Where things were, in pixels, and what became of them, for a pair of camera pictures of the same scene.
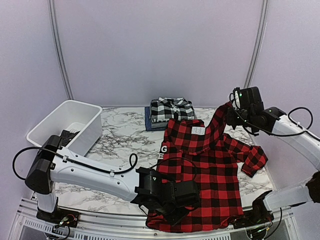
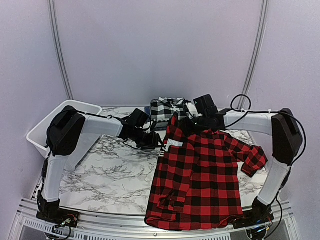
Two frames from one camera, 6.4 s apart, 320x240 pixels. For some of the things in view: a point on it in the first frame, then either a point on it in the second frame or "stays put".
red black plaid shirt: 192,151 stays put
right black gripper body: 233,120 to 200,126
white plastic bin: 71,115 stays put
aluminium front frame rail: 33,225 stays put
